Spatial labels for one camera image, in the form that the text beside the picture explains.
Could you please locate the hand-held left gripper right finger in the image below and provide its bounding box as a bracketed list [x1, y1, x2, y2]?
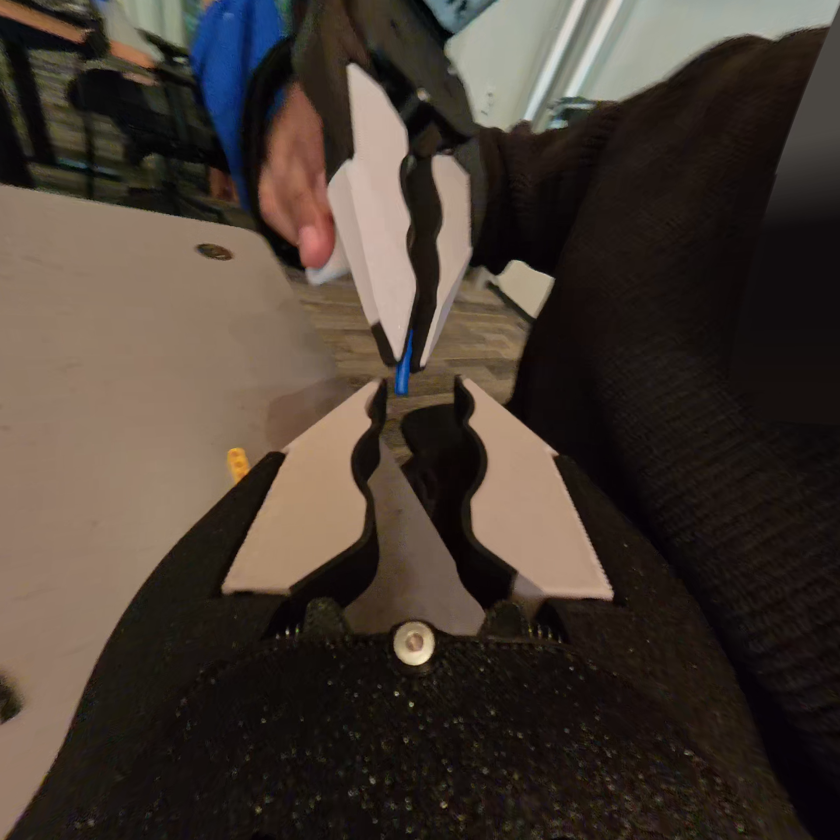
[454, 375, 615, 609]

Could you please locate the person's black knit sweater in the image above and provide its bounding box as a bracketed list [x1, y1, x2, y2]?
[508, 164, 840, 840]

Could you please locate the blue plastic pin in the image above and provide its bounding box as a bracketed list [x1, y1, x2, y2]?
[393, 328, 416, 397]

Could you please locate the person's right forearm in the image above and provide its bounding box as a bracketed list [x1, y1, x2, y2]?
[471, 26, 834, 277]

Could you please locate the white box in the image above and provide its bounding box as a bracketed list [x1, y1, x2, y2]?
[484, 259, 556, 324]

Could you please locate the black office chair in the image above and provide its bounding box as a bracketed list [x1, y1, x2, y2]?
[66, 29, 221, 175]

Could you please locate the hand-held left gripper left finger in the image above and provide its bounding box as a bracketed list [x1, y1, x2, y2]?
[222, 378, 389, 609]

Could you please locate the person's right hand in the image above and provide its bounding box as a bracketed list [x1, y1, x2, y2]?
[258, 84, 343, 270]

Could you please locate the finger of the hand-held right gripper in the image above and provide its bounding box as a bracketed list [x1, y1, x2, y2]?
[402, 153, 475, 373]
[326, 62, 422, 368]

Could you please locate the blue cloth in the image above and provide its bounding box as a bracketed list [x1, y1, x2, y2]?
[189, 0, 291, 212]

